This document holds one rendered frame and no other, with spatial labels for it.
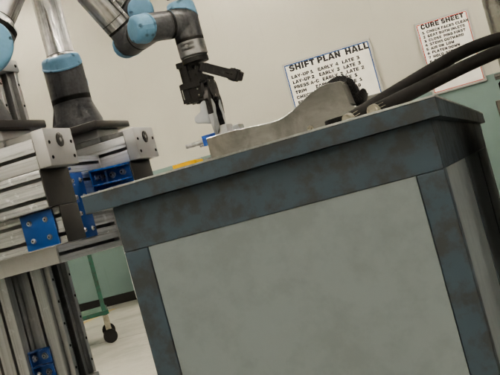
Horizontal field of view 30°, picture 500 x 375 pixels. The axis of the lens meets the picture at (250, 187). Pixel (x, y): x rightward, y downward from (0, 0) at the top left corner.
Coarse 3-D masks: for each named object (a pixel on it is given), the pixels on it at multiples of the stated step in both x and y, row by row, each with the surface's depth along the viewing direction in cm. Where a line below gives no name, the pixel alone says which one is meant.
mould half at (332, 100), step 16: (320, 96) 230; (336, 96) 228; (352, 96) 235; (304, 112) 231; (320, 112) 230; (336, 112) 229; (256, 128) 235; (272, 128) 233; (288, 128) 232; (304, 128) 231; (208, 144) 238; (224, 144) 237; (240, 144) 236; (256, 144) 235
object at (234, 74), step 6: (204, 66) 244; (210, 66) 244; (216, 66) 243; (210, 72) 244; (216, 72) 243; (222, 72) 243; (228, 72) 242; (234, 72) 242; (240, 72) 242; (228, 78) 243; (234, 78) 242; (240, 78) 243
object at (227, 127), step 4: (224, 124) 243; (228, 124) 245; (220, 128) 243; (224, 128) 243; (228, 128) 244; (232, 128) 247; (220, 132) 243; (224, 132) 243; (204, 136) 245; (208, 136) 245; (204, 140) 245; (188, 144) 248; (192, 144) 248; (196, 144) 247; (200, 144) 247; (204, 144) 245; (188, 148) 249
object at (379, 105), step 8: (440, 72) 202; (448, 72) 203; (424, 80) 198; (432, 80) 199; (440, 80) 201; (448, 80) 203; (408, 88) 194; (416, 88) 195; (424, 88) 196; (432, 88) 199; (392, 96) 190; (400, 96) 191; (408, 96) 193; (416, 96) 195; (376, 104) 187; (384, 104) 187; (392, 104) 189; (368, 112) 187
